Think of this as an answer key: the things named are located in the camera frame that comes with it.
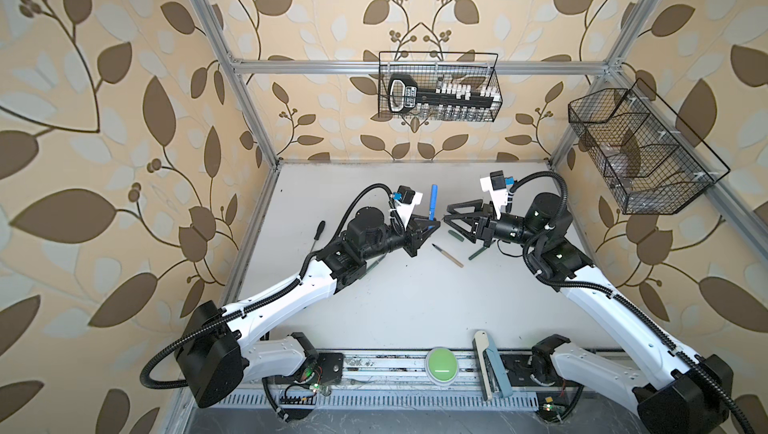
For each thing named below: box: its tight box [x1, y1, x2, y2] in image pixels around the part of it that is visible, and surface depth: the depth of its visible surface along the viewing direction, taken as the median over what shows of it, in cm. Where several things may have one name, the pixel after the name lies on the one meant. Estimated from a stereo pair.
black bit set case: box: [388, 74, 500, 115], surface depth 84 cm
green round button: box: [425, 346, 459, 386], surface depth 76 cm
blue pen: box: [429, 184, 439, 221], surface depth 67 cm
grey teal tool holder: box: [472, 330, 513, 401], surface depth 74 cm
